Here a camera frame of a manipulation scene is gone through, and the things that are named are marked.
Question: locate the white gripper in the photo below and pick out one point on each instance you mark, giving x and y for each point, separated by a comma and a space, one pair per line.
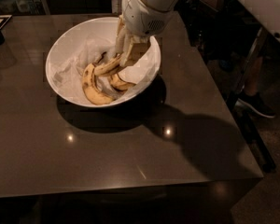
139, 17

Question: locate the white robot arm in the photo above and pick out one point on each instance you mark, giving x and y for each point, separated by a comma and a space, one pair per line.
266, 12

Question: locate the right small yellow banana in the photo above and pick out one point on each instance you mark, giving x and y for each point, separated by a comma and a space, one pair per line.
119, 84

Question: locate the white bowl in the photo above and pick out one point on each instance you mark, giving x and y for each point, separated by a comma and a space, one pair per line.
105, 27

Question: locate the white paper liner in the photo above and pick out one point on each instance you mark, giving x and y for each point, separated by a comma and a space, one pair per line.
65, 65

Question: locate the dark bag on chair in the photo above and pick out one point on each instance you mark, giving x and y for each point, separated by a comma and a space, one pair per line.
210, 8

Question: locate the dark sneaker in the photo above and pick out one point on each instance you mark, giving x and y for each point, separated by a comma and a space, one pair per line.
256, 104

